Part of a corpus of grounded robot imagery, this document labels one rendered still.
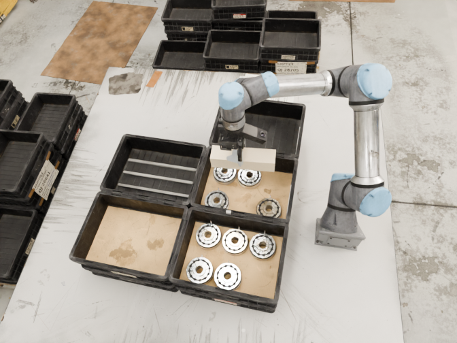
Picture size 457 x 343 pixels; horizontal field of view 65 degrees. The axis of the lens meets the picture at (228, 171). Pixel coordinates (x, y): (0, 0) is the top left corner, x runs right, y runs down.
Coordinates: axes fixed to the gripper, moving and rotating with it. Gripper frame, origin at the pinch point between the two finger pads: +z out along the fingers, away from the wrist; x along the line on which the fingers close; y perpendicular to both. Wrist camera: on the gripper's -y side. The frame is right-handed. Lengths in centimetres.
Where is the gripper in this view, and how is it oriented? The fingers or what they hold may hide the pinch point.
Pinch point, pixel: (243, 156)
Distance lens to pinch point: 133.6
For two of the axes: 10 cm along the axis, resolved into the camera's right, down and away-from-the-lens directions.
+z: 0.8, 5.1, 8.6
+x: -1.3, 8.6, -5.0
